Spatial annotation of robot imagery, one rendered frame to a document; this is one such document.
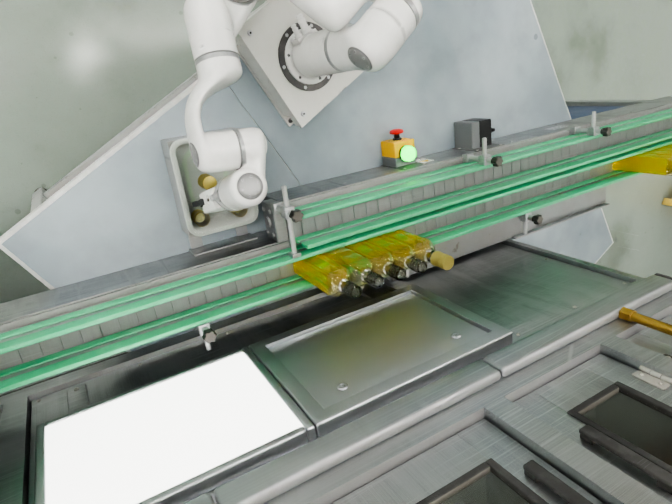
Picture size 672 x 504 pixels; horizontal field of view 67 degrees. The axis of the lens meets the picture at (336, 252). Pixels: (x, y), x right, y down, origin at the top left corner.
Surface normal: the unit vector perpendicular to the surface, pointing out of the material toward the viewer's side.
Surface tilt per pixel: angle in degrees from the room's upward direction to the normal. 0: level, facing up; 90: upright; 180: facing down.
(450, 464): 90
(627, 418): 90
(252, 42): 4
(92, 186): 0
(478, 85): 0
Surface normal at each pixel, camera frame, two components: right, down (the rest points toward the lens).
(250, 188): 0.44, 0.00
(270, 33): 0.54, 0.20
